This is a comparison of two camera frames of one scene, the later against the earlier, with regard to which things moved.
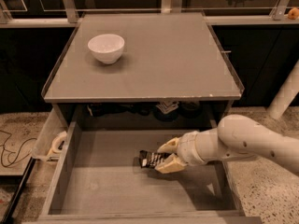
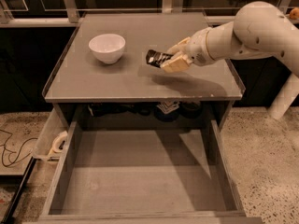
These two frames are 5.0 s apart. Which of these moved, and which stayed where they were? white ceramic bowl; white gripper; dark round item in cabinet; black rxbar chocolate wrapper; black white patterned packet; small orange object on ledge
Moved: black rxbar chocolate wrapper; white gripper
Stayed: dark round item in cabinet; small orange object on ledge; black white patterned packet; white ceramic bowl
